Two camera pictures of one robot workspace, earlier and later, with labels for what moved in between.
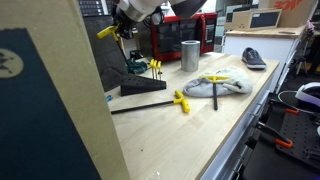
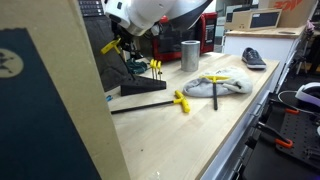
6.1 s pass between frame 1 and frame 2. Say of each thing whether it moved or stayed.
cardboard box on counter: stayed
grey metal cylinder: stayed
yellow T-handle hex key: moved
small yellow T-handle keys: stayed
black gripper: moved
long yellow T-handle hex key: stayed
